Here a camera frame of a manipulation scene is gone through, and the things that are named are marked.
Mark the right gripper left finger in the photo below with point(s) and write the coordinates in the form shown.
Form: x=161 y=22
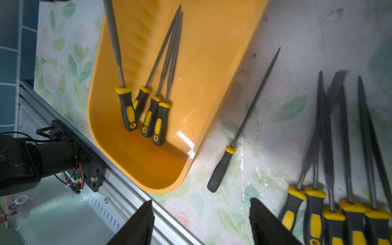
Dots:
x=138 y=229

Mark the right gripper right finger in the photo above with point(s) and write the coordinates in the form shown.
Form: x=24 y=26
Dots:
x=266 y=228

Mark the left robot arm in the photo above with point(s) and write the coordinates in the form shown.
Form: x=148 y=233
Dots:
x=25 y=160

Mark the needle file on mat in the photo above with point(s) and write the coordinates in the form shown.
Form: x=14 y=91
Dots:
x=313 y=223
x=354 y=211
x=296 y=195
x=221 y=168
x=334 y=219
x=376 y=219

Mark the yellow plastic storage tray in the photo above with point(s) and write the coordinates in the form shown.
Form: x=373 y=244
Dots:
x=214 y=40

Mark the aluminium front rail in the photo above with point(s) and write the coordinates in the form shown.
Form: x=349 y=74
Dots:
x=55 y=215

